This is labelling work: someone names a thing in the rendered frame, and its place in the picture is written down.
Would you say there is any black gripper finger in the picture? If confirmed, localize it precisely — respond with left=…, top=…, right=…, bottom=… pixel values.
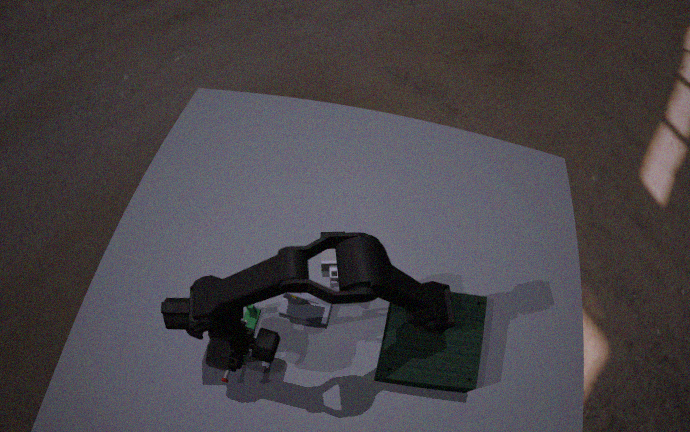
left=239, top=329, right=255, bottom=355

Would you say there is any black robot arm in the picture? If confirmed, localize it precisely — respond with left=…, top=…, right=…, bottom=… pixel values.
left=161, top=232, right=456, bottom=372

